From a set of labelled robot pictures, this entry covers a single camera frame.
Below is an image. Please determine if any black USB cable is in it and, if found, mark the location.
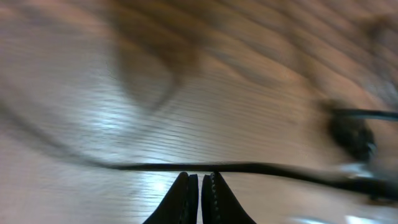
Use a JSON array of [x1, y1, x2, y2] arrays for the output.
[[108, 107, 398, 202]]

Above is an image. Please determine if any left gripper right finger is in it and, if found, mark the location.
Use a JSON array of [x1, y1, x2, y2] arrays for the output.
[[201, 172, 256, 224]]

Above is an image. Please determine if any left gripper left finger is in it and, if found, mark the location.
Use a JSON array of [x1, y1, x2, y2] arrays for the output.
[[144, 172, 199, 224]]

